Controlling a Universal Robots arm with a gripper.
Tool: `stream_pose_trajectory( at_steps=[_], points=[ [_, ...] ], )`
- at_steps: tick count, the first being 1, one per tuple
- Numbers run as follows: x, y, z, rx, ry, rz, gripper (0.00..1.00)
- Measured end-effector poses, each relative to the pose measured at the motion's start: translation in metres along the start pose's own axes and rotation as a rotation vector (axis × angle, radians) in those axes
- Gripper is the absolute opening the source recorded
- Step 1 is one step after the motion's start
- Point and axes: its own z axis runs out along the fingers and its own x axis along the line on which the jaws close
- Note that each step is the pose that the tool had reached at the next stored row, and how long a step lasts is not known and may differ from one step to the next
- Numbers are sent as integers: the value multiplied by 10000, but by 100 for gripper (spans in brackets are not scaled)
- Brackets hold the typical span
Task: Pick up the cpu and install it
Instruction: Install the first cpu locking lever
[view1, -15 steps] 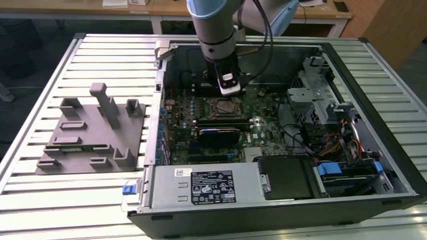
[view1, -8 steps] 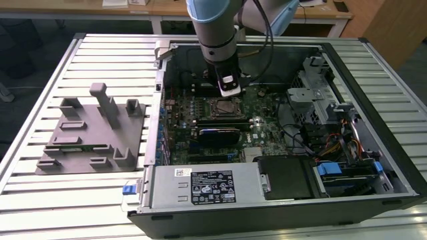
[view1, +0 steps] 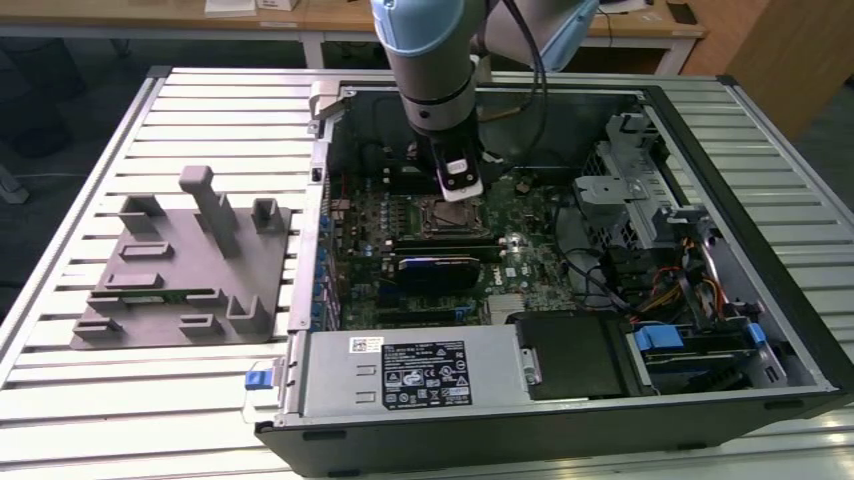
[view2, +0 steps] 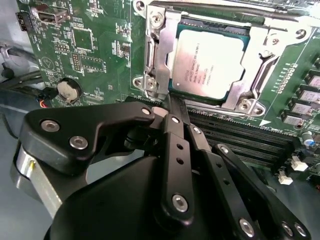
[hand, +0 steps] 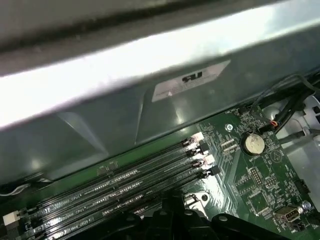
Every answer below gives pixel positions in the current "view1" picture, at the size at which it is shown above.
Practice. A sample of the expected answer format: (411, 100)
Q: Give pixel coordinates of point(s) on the silver CPU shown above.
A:
(450, 216)

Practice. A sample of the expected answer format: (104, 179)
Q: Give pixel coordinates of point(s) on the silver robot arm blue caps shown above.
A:
(434, 80)

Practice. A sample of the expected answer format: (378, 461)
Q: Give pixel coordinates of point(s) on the CPU socket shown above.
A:
(419, 234)

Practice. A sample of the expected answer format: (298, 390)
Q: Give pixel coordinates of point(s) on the black RAM slot bank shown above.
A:
(447, 247)
(397, 181)

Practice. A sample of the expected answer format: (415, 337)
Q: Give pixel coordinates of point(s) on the green motherboard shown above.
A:
(534, 260)

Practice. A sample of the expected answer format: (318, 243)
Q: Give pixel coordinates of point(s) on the metal drive cage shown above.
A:
(624, 175)

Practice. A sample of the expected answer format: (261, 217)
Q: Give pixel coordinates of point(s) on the silver chipset heatsink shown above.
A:
(507, 306)

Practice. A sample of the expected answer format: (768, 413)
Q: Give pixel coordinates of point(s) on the white box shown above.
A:
(277, 4)
(230, 6)

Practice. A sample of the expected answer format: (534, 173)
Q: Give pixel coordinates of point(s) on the grey power supply unit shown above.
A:
(327, 370)

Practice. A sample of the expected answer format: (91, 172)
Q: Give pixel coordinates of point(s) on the grey parts rack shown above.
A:
(194, 305)

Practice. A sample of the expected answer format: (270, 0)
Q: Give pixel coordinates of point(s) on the green RAM stick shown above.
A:
(177, 295)

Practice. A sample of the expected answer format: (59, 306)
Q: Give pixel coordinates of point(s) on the wooden desk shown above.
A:
(167, 20)

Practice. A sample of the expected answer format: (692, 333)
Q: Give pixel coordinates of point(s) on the black phone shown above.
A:
(684, 12)

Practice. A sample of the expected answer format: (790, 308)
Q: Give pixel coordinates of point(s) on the blue disk carrier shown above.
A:
(657, 340)

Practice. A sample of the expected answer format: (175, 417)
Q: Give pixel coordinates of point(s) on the blue case latch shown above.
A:
(261, 379)

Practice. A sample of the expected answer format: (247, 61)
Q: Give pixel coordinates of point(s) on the black PC case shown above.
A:
(467, 440)

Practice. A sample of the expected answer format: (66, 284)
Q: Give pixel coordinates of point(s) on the brown wooden cabinet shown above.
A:
(788, 60)

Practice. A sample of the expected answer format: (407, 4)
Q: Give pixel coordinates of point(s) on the black office chair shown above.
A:
(40, 100)

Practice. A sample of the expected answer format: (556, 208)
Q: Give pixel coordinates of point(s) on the small blue bay clip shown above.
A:
(756, 335)

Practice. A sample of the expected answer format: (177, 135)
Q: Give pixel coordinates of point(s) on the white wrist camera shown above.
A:
(461, 177)

